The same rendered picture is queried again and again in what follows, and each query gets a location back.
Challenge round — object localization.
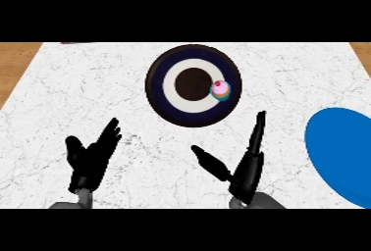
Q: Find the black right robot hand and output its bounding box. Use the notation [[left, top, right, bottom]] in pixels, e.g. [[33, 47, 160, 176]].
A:
[[190, 110, 268, 206]]

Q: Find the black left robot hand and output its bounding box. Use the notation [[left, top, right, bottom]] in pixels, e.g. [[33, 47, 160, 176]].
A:
[[64, 117, 123, 195]]

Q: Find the blue round plate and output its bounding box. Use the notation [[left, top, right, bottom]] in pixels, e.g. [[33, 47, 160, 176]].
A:
[[304, 107, 371, 210]]

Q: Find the pink frosted cupcake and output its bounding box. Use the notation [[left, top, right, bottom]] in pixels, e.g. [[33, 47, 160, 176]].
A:
[[209, 79, 233, 102]]

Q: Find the dark ringed round plate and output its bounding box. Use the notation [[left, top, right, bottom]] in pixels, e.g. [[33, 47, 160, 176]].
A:
[[144, 43, 244, 128]]

